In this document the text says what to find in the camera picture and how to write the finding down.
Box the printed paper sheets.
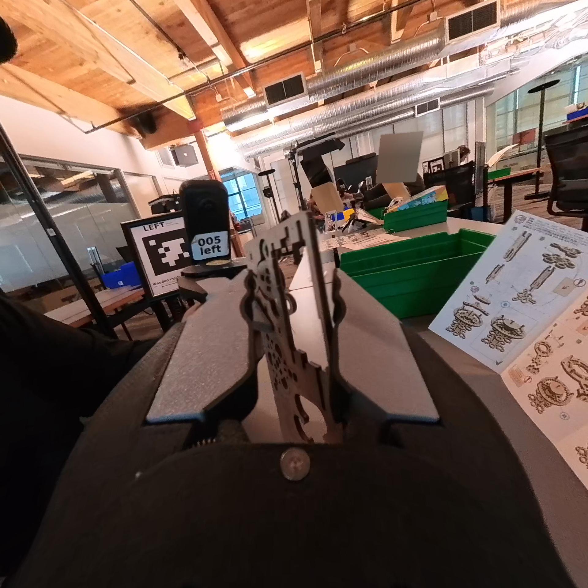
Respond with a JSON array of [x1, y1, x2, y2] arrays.
[[319, 231, 412, 251]]

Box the colourful cardboard box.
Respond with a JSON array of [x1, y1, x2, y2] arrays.
[[388, 185, 449, 213]]

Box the framed marker sign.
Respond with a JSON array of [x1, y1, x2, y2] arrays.
[[120, 211, 194, 302]]

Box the silver air duct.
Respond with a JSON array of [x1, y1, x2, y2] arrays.
[[220, 0, 588, 159]]

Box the wooden standing desk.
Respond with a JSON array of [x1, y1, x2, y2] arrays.
[[487, 166, 546, 210]]

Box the folded paper instruction booklet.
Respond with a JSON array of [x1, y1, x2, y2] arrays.
[[429, 210, 588, 490]]

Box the black studio light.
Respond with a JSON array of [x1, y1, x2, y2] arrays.
[[294, 133, 346, 189]]

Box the black metal post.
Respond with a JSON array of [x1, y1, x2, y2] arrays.
[[0, 122, 118, 339]]

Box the black floor lamp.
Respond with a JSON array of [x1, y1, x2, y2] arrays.
[[257, 169, 278, 226], [524, 79, 562, 201]]

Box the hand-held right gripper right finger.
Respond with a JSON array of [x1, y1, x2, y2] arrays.
[[324, 269, 440, 426]]

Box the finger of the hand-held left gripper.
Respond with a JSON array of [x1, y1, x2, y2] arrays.
[[202, 272, 249, 306]]

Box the wooden parts sheet with cutouts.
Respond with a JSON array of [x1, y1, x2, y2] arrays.
[[246, 210, 345, 445]]

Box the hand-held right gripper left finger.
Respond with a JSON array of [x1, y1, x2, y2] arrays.
[[146, 270, 265, 423]]

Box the person's left forearm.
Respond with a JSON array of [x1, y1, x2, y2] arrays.
[[0, 294, 184, 416]]

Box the green plastic bin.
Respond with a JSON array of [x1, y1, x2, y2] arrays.
[[339, 228, 497, 320], [383, 198, 449, 232]]

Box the person's dark clothed body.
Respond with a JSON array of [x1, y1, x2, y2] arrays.
[[0, 404, 88, 575]]

